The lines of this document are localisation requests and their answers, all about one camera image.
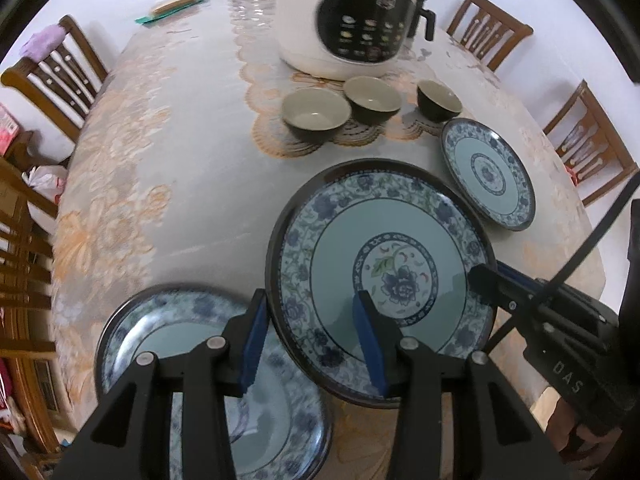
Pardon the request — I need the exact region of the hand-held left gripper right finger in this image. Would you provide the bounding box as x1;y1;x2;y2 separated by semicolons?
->
352;290;566;480

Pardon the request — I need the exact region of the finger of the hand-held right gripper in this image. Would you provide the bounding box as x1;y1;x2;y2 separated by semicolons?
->
469;263;543;322
496;261;541;291

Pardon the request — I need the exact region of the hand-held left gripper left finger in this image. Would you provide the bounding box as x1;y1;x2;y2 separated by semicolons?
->
50;287;271;480

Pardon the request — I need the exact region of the large blue floral plate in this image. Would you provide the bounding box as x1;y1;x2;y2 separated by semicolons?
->
267;159;499;407
94;285;334;480

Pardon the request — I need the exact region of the small blue floral plate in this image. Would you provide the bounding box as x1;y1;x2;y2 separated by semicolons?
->
440;118;537;234

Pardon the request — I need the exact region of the dark bowl with beige inside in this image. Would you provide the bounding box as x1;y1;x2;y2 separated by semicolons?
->
280;87;351;144
416;79;464;124
343;75;402;127

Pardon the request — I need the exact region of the floral plastic tablecloth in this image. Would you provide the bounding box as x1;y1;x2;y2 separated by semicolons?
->
49;0;619;480

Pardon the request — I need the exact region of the white plastic bag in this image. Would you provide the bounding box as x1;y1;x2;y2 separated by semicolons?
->
21;164;69;221

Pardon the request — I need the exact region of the pink box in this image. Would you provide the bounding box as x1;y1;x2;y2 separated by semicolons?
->
0;104;22;157

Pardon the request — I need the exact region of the wooden chair with purple cloth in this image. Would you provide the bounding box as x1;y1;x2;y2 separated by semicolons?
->
0;14;109;144

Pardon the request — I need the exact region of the white electric kettle appliance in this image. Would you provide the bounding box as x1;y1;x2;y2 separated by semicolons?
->
275;0;446;81

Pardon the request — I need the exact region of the purple cloth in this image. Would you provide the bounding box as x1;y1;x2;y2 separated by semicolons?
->
19;25;67;59

